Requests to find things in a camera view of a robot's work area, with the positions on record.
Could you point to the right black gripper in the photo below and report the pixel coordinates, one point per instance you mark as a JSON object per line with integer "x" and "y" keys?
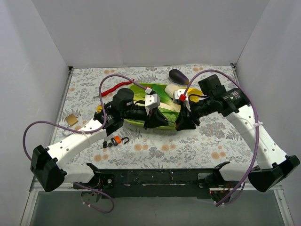
{"x": 185, "y": 117}

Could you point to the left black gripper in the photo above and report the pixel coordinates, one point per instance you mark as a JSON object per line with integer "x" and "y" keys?
{"x": 150, "y": 117}

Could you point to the large brass padlock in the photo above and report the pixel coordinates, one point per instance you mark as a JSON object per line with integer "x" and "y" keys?
{"x": 70, "y": 120}

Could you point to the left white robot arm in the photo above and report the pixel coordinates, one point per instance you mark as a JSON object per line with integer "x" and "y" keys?
{"x": 49, "y": 165}

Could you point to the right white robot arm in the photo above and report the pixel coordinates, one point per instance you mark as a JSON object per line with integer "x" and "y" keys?
{"x": 272, "y": 163}

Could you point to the black key bunch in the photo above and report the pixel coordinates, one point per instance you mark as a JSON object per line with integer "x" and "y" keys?
{"x": 107, "y": 144}

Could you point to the large napa cabbage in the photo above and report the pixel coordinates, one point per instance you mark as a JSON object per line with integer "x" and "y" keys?
{"x": 169, "y": 110}

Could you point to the green bok choy leaves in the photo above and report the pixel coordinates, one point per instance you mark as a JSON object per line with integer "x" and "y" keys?
{"x": 164, "y": 98}

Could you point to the green oval tray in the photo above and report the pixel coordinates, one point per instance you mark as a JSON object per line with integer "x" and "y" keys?
{"x": 140, "y": 94}

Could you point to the yellow leaf cabbage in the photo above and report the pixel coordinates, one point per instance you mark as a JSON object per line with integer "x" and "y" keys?
{"x": 194, "y": 94}

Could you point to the orange black padlock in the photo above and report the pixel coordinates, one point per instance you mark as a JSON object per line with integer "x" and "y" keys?
{"x": 117, "y": 140}

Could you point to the purple eggplant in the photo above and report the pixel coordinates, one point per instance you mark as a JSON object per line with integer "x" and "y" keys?
{"x": 178, "y": 77}

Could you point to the yellow padlock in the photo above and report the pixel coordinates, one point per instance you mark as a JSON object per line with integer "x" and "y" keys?
{"x": 99, "y": 109}

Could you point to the red chili pepper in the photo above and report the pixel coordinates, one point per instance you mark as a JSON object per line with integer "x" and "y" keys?
{"x": 107, "y": 92}

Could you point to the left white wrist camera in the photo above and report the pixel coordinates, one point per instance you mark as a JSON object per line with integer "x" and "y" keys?
{"x": 152, "y": 100}

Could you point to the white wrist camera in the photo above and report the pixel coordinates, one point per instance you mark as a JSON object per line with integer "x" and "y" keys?
{"x": 152, "y": 100}
{"x": 181, "y": 98}

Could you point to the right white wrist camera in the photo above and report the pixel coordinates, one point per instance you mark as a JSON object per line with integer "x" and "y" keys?
{"x": 181, "y": 98}

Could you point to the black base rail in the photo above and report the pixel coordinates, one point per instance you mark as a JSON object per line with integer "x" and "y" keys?
{"x": 121, "y": 183}

